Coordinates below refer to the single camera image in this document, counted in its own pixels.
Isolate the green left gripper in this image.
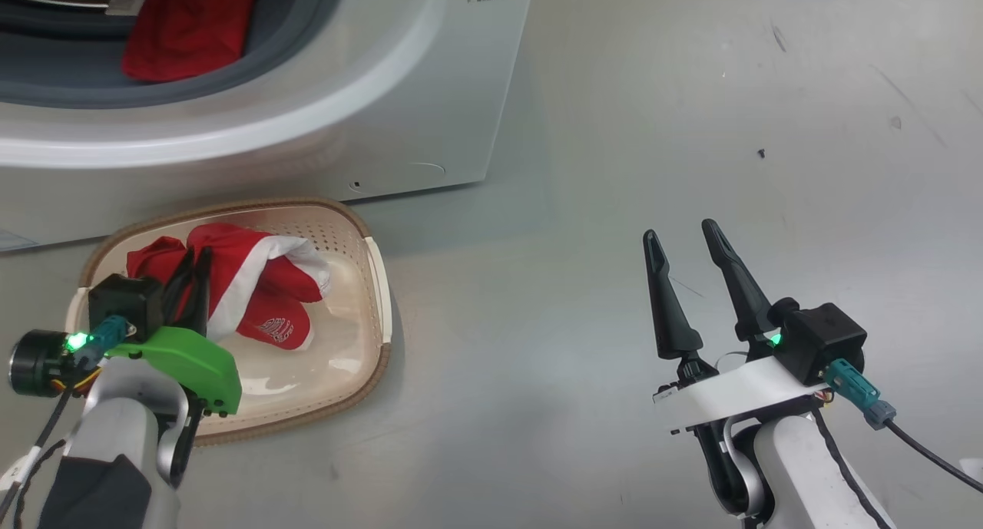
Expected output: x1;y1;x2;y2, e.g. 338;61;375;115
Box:
106;246;243;417

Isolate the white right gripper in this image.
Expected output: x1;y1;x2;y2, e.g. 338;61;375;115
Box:
644;219;834;436

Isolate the red and white jersey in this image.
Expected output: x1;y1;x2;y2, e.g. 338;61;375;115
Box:
127;223;333;352

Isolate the red jersey with number print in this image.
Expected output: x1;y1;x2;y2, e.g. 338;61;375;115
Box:
121;0;258;83

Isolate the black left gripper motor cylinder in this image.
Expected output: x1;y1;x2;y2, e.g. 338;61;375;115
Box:
9;329;76;398

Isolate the cream perforated laundry basket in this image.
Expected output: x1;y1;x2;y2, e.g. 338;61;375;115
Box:
65;197;394;447

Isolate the white front-load washing machine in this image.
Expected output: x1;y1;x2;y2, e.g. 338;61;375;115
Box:
0;0;536;253

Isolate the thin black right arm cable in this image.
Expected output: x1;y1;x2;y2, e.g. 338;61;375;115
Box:
810;410;892;529

